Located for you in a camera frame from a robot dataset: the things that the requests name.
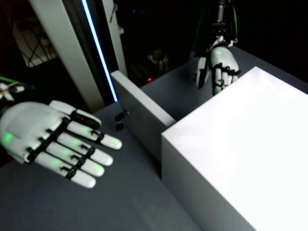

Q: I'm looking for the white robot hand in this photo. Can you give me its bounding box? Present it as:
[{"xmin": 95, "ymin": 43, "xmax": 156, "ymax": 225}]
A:
[
  {"xmin": 0, "ymin": 100, "xmax": 123, "ymax": 189},
  {"xmin": 193, "ymin": 45, "xmax": 242, "ymax": 96}
]

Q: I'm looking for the grey panel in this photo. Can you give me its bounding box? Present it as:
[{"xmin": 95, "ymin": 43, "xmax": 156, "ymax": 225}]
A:
[{"xmin": 110, "ymin": 70, "xmax": 177, "ymax": 167}]

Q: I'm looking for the large white box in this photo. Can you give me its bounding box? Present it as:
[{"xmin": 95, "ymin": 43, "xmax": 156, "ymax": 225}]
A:
[{"xmin": 160, "ymin": 66, "xmax": 308, "ymax": 231}]

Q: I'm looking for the grey table cloth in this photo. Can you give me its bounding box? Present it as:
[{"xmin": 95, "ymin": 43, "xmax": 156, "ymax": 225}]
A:
[{"xmin": 0, "ymin": 45, "xmax": 308, "ymax": 231}]

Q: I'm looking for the blue light strip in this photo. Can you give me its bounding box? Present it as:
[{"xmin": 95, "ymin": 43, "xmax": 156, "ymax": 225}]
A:
[{"xmin": 81, "ymin": 0, "xmax": 119, "ymax": 102}]

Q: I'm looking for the white object with black cords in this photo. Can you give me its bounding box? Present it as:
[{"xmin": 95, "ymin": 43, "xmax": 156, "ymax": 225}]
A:
[{"xmin": 12, "ymin": 16, "xmax": 58, "ymax": 67}]

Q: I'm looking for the wide white post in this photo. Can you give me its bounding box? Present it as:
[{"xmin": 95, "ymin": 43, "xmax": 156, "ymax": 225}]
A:
[{"xmin": 29, "ymin": 0, "xmax": 104, "ymax": 112}]

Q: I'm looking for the narrow white post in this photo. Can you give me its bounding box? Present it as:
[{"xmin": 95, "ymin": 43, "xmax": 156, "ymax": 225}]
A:
[{"xmin": 102, "ymin": 0, "xmax": 128, "ymax": 76}]

